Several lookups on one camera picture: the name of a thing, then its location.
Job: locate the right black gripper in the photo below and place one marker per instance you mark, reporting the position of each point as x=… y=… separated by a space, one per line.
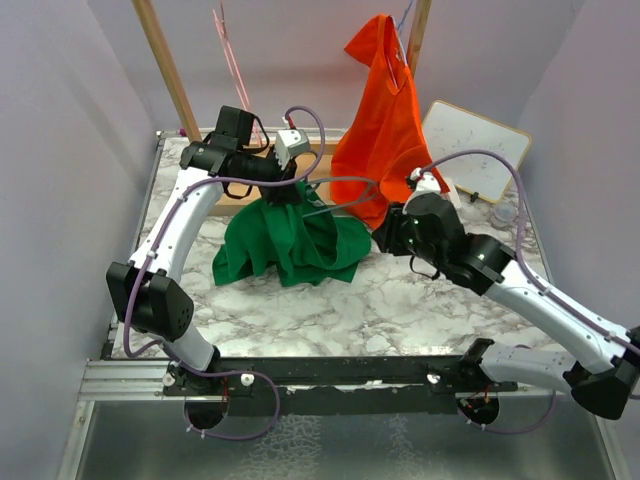
x=387 y=235

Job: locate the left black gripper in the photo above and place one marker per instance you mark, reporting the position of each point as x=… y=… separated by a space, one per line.
x=281 y=193

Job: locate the blue grey plastic hanger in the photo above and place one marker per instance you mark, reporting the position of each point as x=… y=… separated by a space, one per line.
x=360 y=196

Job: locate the green t shirt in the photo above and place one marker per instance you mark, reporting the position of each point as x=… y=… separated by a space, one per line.
x=305 y=243

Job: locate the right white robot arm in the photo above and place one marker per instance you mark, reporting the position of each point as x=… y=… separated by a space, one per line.
x=598 y=364

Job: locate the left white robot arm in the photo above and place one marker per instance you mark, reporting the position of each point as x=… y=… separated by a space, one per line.
x=145 y=290

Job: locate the orange t shirt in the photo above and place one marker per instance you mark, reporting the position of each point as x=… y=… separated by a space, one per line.
x=385 y=141

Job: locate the lilac hanger under orange shirt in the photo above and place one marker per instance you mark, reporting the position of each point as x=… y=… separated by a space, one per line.
x=396 y=53

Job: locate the clear plastic cup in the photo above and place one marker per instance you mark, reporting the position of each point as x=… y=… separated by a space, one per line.
x=504 y=214

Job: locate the small whiteboard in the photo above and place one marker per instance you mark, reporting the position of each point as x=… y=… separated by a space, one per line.
x=449 y=129

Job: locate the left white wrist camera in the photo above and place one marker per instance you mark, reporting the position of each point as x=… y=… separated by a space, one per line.
x=289 y=143

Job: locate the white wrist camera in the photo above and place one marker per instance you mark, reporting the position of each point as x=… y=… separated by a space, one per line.
x=421 y=183
x=289 y=143

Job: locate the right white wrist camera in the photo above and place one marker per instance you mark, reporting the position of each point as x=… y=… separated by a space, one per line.
x=421 y=183

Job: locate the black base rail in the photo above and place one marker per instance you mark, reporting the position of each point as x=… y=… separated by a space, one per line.
x=261 y=386

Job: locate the pink wire hanger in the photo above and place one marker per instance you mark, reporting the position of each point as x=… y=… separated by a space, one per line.
x=220 y=24

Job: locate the aluminium frame rail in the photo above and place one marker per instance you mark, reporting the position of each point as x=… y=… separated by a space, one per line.
x=123 y=380

